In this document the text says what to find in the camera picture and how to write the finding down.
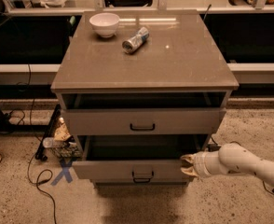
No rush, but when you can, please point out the black stand leg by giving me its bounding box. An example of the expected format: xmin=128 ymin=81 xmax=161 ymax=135
xmin=34 ymin=105 xmax=61 ymax=161

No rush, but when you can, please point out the white bowl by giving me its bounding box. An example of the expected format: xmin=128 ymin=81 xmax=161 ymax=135
xmin=89 ymin=13 xmax=120 ymax=38

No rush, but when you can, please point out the crushed silver blue can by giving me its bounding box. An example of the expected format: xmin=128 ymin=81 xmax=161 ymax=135
xmin=122 ymin=27 xmax=149 ymax=54

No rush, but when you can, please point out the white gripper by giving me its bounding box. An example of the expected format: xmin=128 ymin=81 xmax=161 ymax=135
xmin=180 ymin=151 xmax=225 ymax=177

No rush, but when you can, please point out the grey drawer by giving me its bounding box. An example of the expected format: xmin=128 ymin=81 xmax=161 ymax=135
xmin=62 ymin=108 xmax=226 ymax=135
xmin=73 ymin=134 xmax=210 ymax=185

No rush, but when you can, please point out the black floor cable left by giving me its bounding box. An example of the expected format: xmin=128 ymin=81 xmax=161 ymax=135
xmin=26 ymin=63 xmax=58 ymax=224

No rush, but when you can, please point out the blue tape cross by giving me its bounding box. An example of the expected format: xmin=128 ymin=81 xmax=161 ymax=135
xmin=51 ymin=159 xmax=74 ymax=186

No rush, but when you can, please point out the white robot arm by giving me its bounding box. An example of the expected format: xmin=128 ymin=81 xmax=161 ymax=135
xmin=181 ymin=143 xmax=274 ymax=188

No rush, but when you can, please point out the black power adapter box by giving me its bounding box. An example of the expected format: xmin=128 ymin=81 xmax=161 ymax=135
xmin=208 ymin=144 xmax=220 ymax=152

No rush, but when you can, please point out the grey drawer cabinet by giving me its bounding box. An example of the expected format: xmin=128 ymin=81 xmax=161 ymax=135
xmin=50 ymin=9 xmax=240 ymax=189

